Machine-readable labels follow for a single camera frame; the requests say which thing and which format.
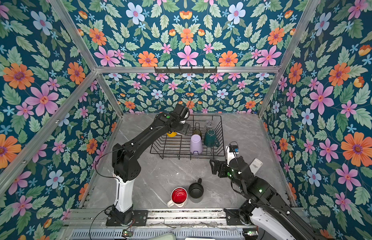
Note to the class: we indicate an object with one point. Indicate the black mug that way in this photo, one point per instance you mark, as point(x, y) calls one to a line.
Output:
point(196, 189)

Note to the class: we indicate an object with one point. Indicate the olive glass cup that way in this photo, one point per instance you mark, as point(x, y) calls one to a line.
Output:
point(197, 130)

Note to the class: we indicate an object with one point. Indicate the black hook rail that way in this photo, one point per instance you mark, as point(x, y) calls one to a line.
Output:
point(185, 70)

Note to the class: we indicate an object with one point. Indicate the black wire dish rack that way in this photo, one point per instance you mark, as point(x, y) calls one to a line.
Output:
point(178, 146)

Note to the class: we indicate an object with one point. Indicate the clear plastic cup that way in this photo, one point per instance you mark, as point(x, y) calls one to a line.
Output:
point(209, 125)

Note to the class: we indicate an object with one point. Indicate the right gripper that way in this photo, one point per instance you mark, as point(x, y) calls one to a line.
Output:
point(223, 166)

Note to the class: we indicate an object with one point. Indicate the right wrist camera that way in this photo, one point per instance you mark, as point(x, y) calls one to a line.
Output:
point(231, 153)

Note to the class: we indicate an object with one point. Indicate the yellow mug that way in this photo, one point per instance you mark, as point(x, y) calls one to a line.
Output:
point(172, 134)

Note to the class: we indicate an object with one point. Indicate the dark green mug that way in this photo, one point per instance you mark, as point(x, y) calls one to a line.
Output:
point(210, 139)

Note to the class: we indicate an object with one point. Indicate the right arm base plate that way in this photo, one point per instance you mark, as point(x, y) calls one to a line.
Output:
point(232, 217)

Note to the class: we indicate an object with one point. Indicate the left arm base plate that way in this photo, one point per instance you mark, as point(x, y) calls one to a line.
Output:
point(135, 218)

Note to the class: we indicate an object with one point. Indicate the lilac plastic cup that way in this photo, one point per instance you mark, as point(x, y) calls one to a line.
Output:
point(196, 147)

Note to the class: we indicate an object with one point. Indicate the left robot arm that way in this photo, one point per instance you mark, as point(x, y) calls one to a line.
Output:
point(125, 160)

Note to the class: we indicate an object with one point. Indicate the red and white mug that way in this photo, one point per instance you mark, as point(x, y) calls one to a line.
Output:
point(179, 198)

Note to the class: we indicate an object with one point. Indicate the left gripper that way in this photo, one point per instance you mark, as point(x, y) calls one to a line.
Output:
point(186, 129)

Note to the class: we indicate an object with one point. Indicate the white remote control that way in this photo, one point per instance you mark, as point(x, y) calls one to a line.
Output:
point(255, 165)

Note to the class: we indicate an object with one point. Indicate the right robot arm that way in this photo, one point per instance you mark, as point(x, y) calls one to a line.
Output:
point(263, 207)

